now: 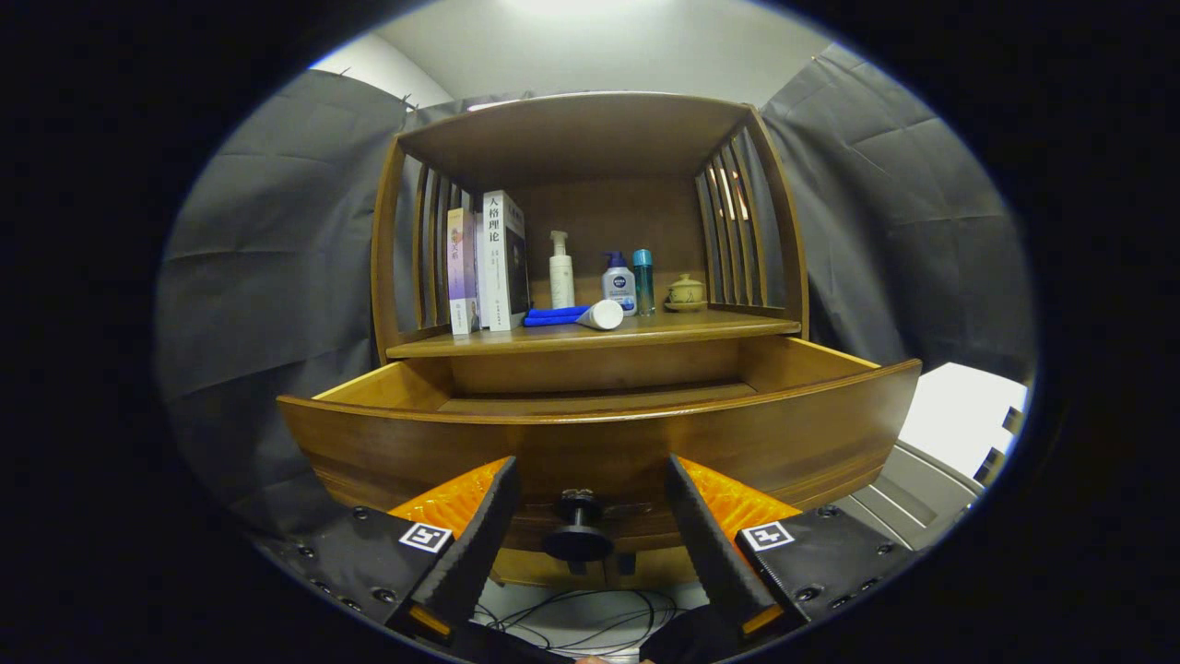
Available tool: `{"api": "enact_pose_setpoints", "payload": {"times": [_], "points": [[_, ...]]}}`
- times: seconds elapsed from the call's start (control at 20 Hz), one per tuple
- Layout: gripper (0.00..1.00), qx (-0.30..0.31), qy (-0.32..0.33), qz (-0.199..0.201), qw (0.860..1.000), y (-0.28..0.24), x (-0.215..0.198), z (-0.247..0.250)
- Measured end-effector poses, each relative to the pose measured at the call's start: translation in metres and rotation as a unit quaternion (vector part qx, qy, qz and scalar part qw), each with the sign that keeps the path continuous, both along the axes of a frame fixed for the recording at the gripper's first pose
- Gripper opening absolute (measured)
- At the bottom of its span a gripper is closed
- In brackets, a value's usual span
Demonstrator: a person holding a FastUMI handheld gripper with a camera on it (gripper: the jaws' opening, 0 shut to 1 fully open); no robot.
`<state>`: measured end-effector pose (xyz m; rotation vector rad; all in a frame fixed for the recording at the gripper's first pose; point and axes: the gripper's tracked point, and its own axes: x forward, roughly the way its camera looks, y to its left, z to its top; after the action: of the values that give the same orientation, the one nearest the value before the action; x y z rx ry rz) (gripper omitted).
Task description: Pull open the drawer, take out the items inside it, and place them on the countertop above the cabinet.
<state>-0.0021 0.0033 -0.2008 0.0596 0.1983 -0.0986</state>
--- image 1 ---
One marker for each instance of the white bottle with blue cap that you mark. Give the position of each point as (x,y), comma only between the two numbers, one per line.
(619,284)

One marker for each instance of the wooden countertop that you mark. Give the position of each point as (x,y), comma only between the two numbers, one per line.
(664,330)

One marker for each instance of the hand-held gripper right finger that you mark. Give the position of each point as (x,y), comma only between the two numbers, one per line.
(710,553)

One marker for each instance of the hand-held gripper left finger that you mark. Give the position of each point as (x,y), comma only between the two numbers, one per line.
(475,553)

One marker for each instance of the blue folded cloth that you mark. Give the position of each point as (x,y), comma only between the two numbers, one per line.
(548,316)

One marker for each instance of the lidded ceramic teacup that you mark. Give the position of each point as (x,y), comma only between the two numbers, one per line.
(686,293)

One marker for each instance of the grey ribbed panel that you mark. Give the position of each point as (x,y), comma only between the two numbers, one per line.
(913,498)

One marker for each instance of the white pump bottle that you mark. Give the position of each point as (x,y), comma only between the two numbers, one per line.
(561,277)

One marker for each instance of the brown wooden cabinet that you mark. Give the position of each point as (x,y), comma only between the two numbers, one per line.
(572,138)

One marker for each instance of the white squeeze tube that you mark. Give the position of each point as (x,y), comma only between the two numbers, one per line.
(604,315)

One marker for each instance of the slim teal bottle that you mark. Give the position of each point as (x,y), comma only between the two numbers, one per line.
(643,281)

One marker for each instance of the white flat board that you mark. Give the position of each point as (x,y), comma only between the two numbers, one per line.
(959,415)

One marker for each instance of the purple book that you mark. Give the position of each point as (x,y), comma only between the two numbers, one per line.
(461,267)

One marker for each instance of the thick white book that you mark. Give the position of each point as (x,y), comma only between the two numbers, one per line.
(493,267)

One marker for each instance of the brown wooden drawer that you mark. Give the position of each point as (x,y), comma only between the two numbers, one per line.
(599,443)

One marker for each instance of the black round drawer knob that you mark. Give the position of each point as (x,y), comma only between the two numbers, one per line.
(578,544)

